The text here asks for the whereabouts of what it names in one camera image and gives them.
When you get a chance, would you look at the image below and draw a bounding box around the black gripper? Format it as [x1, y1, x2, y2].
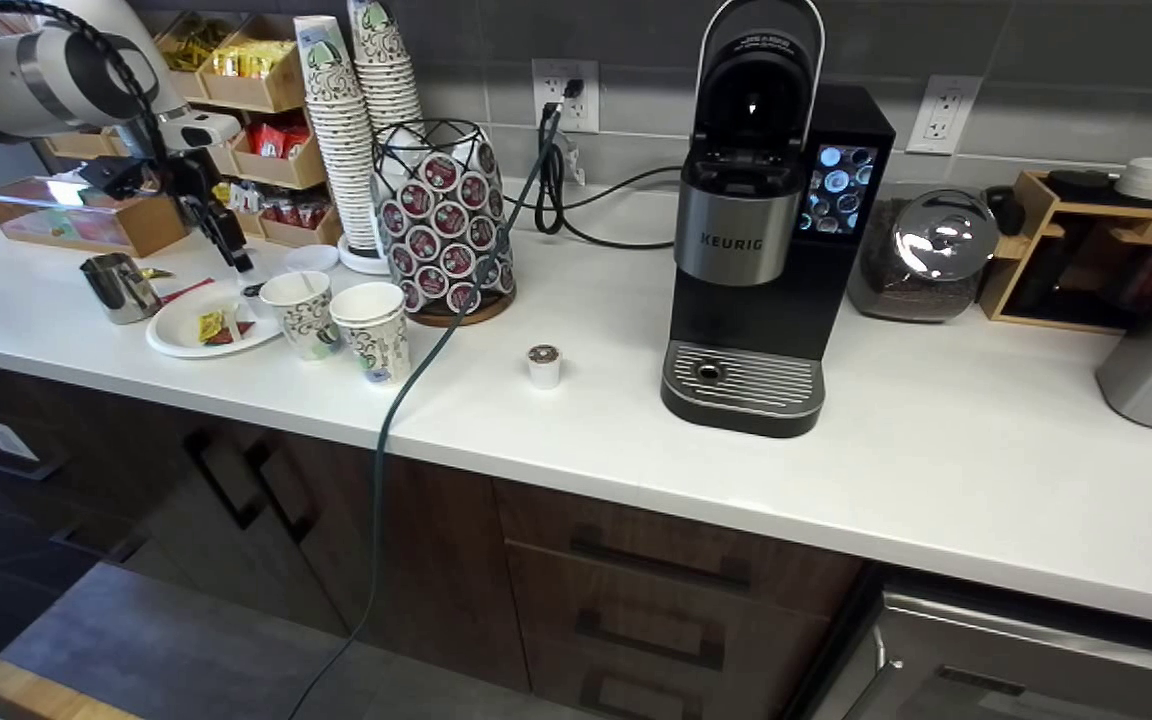
[132, 110, 252, 271]

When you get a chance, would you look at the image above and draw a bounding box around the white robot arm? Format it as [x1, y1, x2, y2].
[0, 0, 252, 271]

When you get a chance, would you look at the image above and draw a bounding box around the small steel jug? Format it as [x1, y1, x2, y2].
[79, 253, 161, 324]

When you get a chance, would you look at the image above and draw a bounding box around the white plate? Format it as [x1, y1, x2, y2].
[143, 285, 279, 358]

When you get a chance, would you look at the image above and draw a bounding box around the yellow pod on plate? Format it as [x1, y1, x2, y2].
[198, 310, 236, 349]

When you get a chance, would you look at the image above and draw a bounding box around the single coffee pod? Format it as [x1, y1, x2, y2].
[524, 344, 566, 387]

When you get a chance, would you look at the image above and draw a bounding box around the wooden tea bag rack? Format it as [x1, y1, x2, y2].
[157, 10, 341, 244]

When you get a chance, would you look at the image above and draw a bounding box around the cardboard box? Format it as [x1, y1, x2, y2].
[0, 159, 190, 255]

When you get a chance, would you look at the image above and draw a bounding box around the patterned paper cup left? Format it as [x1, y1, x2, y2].
[262, 269, 341, 356]

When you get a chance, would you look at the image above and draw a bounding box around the patterned paper cup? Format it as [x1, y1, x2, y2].
[262, 269, 341, 356]
[328, 278, 410, 385]

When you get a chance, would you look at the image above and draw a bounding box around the stack of paper cups left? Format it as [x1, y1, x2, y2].
[292, 14, 383, 274]

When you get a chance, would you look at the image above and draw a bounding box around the stack of paper cups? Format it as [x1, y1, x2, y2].
[348, 0, 423, 147]
[292, 14, 383, 274]

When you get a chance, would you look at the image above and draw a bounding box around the stack of paper cups right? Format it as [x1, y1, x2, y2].
[348, 0, 423, 147]

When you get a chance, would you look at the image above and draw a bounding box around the patterned paper cup right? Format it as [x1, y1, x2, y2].
[328, 278, 410, 385]

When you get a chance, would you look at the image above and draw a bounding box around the black Keurig coffee maker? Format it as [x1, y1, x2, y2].
[661, 0, 895, 436]

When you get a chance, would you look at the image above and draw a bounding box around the dark wooden cabinet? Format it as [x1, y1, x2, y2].
[0, 371, 862, 720]

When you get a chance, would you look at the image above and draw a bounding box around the stainless dishwasher front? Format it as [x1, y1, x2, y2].
[801, 575, 1152, 720]

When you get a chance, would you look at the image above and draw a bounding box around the wooden shelf organiser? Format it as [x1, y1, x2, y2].
[981, 171, 1152, 326]

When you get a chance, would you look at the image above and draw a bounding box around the wire pod carousel holder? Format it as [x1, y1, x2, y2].
[371, 116, 515, 326]

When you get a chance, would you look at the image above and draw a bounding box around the black power cable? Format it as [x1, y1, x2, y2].
[285, 95, 690, 720]

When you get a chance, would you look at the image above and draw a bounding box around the white wall outlet left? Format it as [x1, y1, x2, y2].
[531, 59, 602, 131]

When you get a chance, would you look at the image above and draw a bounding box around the white wall outlet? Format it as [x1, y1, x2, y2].
[531, 59, 602, 131]
[910, 76, 983, 156]

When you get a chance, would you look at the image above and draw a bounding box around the white wall outlet right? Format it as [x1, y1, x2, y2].
[910, 76, 983, 156]

